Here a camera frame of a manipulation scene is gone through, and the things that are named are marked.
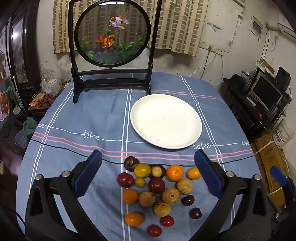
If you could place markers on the white round plate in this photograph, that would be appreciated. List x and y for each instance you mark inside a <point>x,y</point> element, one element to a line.
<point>166,120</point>

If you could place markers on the green plastic container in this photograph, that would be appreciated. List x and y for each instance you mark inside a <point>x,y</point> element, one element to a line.
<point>29,126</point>

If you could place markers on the blue plastic bucket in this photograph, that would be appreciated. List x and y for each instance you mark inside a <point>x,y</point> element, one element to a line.
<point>20,140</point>

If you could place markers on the wooden side table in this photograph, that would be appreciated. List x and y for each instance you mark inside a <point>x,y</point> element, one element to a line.
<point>37,109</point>

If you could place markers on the beige checked curtain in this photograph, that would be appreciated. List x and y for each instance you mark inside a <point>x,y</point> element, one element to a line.
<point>180,27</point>

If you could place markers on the white wall power strip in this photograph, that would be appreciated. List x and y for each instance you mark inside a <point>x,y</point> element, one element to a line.
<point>211,48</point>

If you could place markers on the orange pink bag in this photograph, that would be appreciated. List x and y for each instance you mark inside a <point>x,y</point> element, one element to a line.
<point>4,104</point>

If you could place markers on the computer monitor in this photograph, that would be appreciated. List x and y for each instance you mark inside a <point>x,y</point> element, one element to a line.
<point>266,91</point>

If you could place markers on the black speaker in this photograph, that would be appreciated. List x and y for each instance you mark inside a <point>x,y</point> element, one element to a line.
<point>283,76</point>

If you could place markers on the orange tomato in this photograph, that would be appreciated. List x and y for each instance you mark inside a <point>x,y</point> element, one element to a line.
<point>130,196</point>
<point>134,218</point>

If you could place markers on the white plastic bucket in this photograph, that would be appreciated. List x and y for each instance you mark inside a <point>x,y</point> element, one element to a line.
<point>283,134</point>

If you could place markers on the blue striped tablecloth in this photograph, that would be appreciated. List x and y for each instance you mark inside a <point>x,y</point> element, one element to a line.
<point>92,111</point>

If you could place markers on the yellow-orange tomato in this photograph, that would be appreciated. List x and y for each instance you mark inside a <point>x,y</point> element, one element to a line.
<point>193,173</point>

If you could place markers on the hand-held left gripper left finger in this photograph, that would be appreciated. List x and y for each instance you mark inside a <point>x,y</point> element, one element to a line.
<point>89,171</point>

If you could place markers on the bunch of red cherries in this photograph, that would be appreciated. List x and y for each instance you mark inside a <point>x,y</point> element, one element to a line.
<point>42,102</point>

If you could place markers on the white electrical box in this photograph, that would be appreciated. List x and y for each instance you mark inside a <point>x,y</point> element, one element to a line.
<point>256,27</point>

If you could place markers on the red plum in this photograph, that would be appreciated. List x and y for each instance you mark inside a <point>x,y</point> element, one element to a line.
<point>125,179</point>
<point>156,185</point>

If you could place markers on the black hat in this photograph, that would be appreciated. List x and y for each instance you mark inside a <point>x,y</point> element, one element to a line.
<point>235,81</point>

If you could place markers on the tan speckled passion fruit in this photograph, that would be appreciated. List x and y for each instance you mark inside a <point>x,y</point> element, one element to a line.
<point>171,196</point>
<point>146,198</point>
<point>162,209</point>
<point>184,186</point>

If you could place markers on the dark wooden cabinet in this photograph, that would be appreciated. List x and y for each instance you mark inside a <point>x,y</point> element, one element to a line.
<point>30,34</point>

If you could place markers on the small yellow tomato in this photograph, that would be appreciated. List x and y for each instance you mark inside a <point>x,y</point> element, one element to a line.
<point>156,171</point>
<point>140,182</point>

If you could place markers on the orange mandarin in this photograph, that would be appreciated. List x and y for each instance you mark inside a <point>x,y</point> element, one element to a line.
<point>174,172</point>

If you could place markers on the dark purple mangosteen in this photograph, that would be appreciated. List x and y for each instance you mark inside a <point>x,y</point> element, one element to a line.
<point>164,172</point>
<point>131,163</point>

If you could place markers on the red cherry tomato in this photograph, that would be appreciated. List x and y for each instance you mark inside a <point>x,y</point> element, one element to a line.
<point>167,221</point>
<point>154,230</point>

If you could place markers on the white teapot in plastic wrap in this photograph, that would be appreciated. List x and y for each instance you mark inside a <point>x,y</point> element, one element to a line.
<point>52,84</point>

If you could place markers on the cardboard box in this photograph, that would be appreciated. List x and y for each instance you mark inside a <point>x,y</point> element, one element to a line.
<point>268,160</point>

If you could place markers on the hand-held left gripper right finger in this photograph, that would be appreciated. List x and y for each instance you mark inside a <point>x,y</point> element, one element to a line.
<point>208,173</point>

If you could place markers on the small dark plum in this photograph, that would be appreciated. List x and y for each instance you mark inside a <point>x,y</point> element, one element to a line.
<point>195,213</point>
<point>187,200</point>

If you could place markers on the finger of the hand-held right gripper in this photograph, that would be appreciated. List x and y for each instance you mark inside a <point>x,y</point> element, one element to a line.
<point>284,215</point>
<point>278,176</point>

